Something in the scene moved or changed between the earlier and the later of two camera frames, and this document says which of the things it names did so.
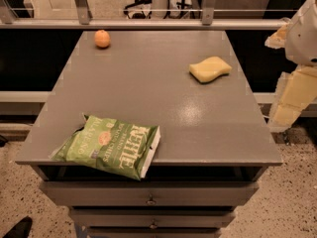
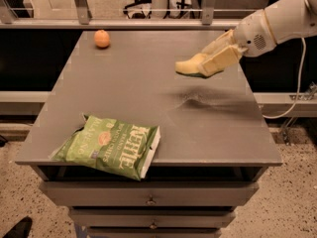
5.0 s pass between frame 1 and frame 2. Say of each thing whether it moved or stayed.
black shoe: stayed
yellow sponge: moved
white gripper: moved
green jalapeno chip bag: stayed
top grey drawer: stayed
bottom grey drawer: stayed
